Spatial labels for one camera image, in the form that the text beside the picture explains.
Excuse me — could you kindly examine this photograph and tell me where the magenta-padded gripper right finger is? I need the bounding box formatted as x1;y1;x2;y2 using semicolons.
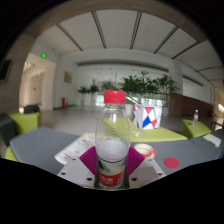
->
125;146;167;189

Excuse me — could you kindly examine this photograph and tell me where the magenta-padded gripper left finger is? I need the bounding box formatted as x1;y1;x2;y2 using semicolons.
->
57;145;99;188

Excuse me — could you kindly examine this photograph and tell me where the clear red-capped water bottle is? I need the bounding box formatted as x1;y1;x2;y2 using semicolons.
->
94;89;132;190

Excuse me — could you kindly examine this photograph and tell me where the small clear water bottle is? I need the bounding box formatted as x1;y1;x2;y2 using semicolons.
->
192;109;200;127

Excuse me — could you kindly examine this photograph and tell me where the red and white mug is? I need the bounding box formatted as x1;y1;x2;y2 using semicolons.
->
133;143;158;160

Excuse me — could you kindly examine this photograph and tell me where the printed newspaper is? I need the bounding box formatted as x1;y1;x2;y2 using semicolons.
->
54;132;98;166

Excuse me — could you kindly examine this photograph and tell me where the flat round red coaster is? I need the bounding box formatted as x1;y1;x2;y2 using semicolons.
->
163;156;181;170

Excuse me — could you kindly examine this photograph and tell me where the long lime green bench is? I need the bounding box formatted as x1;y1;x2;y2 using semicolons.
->
103;117;179;144

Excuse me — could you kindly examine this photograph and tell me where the white cube with coloured triangles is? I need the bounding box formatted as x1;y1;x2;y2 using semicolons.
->
132;103;163;131

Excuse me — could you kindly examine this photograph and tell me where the lime green cube seat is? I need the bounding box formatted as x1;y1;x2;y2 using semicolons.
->
181;118;211;139

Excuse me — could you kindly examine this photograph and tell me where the red fire extinguisher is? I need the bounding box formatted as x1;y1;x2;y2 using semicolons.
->
61;96;69;109

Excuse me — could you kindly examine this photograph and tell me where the lime green chair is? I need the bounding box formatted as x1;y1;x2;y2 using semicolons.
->
8;111;42;135

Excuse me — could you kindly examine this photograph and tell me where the black backpack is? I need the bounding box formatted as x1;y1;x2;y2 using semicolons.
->
23;104;41;115

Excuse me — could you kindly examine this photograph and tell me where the dark grey chair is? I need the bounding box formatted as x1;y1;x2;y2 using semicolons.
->
0;113;18;148

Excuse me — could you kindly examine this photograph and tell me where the brown wooden counter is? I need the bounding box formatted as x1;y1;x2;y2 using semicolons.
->
168;92;214;118

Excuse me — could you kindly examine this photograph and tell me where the row of potted plants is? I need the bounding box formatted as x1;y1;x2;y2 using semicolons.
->
77;70;179;108

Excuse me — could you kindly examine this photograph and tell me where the framed wall picture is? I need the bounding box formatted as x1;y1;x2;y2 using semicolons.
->
63;70;73;84

